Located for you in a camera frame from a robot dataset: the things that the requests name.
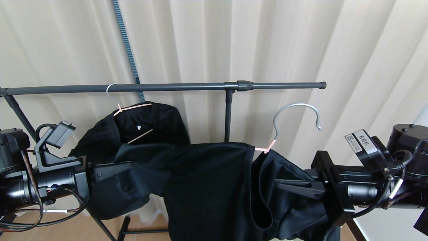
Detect pink clothes hanger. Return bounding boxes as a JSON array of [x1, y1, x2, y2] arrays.
[[106, 84, 154, 144], [254, 103, 322, 154]]

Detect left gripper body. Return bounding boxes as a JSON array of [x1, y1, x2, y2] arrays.
[[0, 163, 91, 215]]

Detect black shorts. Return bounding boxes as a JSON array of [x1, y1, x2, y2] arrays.
[[69, 101, 191, 220]]

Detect black clothes rack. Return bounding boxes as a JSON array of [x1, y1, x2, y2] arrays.
[[0, 80, 327, 241]]

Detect beige curtain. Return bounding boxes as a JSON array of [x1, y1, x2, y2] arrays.
[[0, 0, 428, 221]]

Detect black garment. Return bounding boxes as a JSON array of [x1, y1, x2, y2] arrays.
[[90, 142, 338, 241]]

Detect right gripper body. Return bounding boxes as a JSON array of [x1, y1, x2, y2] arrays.
[[311, 151, 428, 226]]

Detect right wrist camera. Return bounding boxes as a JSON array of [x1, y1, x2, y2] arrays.
[[344, 129, 402, 174]]

